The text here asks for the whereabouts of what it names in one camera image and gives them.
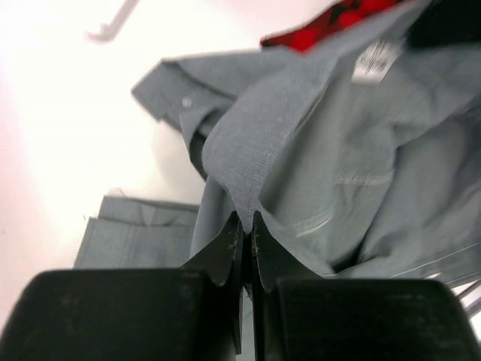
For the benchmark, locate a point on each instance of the red black plaid shirt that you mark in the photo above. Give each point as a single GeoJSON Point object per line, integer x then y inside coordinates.
{"type": "Point", "coordinates": [336, 18]}

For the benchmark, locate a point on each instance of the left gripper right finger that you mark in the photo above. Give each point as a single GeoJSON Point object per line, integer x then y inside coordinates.
{"type": "Point", "coordinates": [299, 315]}

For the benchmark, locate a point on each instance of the metal clothes rack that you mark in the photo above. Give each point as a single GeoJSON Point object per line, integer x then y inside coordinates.
{"type": "Point", "coordinates": [107, 18]}

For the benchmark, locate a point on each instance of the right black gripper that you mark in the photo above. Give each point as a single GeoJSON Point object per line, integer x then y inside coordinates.
{"type": "Point", "coordinates": [447, 22]}

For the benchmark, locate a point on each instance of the grey button shirt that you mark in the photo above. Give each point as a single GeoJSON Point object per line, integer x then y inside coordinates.
{"type": "Point", "coordinates": [362, 156]}

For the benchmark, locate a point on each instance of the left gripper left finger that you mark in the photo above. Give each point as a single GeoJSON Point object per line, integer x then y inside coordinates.
{"type": "Point", "coordinates": [193, 312]}

